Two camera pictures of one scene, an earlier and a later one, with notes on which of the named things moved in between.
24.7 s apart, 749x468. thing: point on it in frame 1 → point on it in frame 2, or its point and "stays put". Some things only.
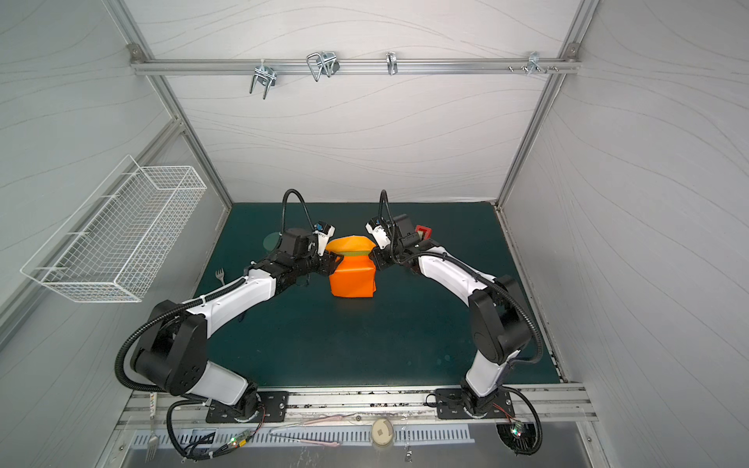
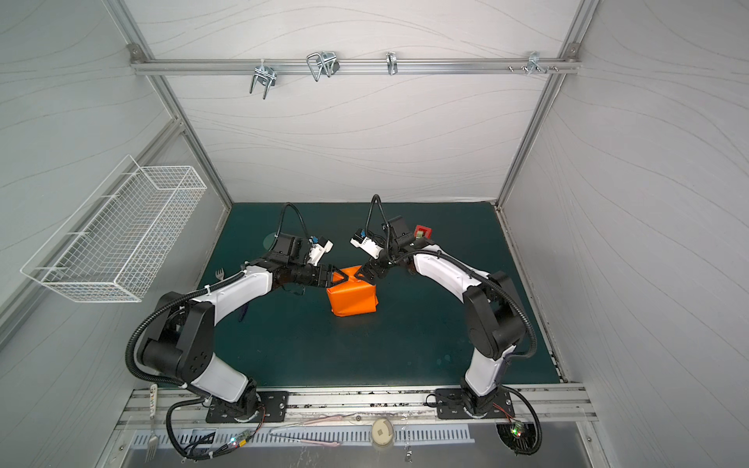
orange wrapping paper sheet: [353, 276] → [352, 297]
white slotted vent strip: [265, 437] stays put
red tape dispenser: [423, 232] stays put
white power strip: [153, 405] stays put
